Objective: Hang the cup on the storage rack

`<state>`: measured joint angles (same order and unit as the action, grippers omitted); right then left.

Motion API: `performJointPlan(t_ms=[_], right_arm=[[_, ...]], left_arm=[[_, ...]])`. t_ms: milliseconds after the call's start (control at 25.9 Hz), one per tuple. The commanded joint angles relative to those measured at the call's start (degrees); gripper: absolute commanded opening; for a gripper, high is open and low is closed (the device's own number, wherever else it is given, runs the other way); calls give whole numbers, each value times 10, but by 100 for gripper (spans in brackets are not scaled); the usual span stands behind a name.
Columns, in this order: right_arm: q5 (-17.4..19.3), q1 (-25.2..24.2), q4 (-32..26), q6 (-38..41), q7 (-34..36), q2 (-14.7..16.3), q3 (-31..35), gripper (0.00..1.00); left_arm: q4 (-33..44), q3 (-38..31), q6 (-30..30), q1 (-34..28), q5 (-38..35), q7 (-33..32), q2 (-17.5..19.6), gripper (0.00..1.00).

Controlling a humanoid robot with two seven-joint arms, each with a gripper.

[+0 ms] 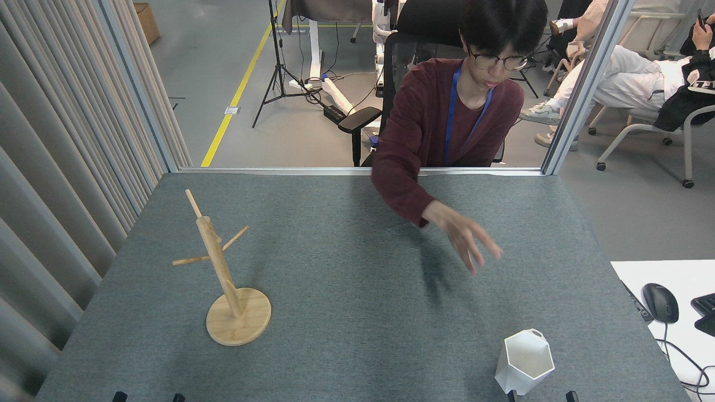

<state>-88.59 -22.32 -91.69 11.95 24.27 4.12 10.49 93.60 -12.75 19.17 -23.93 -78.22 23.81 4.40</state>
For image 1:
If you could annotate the white faceted cup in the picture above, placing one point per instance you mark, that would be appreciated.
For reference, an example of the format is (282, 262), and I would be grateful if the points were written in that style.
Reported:
(524, 363)

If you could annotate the silver frame rail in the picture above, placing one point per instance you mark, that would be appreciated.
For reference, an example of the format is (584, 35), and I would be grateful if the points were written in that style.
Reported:
(279, 170)

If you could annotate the silver frame post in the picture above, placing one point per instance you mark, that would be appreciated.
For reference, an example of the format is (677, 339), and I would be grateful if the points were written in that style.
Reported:
(586, 84)

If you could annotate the white chair on castors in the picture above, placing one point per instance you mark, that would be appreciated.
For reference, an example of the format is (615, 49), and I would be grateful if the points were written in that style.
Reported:
(690, 139)

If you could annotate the metal floor plate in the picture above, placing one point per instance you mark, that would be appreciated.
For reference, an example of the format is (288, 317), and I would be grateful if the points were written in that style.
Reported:
(232, 110)

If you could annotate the seated person in background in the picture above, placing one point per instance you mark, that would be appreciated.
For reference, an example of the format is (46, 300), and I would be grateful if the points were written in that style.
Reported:
(631, 78)
(589, 19)

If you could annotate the black tripod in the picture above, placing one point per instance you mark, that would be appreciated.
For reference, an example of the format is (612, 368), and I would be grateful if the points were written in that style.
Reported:
(528, 84)
(275, 56)

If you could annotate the black computer mouse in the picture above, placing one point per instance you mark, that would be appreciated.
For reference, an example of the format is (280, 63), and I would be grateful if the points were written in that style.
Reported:
(660, 301)

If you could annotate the cardboard box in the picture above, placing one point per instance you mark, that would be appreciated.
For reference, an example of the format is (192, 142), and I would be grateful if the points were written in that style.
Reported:
(147, 22)

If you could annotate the person at table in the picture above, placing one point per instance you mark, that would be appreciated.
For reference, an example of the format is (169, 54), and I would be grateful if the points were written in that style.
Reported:
(424, 111)

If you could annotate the black power strip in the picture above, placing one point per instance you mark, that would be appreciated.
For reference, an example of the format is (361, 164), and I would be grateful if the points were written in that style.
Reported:
(334, 113)

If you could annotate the white wheeled stand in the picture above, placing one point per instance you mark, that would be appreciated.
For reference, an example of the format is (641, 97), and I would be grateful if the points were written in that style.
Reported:
(382, 28)

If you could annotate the white side table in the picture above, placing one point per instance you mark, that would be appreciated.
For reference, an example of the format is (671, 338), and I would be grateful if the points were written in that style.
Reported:
(692, 273)

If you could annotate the black flat device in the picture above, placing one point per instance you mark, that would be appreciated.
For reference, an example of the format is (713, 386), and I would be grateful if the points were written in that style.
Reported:
(638, 304)

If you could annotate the wooden cup rack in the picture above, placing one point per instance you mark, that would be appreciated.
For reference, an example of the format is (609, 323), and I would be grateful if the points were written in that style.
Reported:
(219, 262)

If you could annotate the beige curtain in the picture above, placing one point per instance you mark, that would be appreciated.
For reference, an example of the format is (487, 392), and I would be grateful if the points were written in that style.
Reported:
(56, 139)

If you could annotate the black office chair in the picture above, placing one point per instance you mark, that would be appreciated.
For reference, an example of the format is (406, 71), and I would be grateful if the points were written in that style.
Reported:
(358, 118)

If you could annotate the person's right hand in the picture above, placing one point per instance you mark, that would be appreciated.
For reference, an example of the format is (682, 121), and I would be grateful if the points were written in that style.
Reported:
(461, 231)

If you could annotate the black keyboard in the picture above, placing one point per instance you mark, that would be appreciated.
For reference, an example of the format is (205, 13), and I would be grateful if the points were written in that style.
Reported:
(705, 312)

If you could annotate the white-legged desk with dark cover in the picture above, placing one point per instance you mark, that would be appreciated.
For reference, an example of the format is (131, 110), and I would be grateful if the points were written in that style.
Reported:
(314, 53)

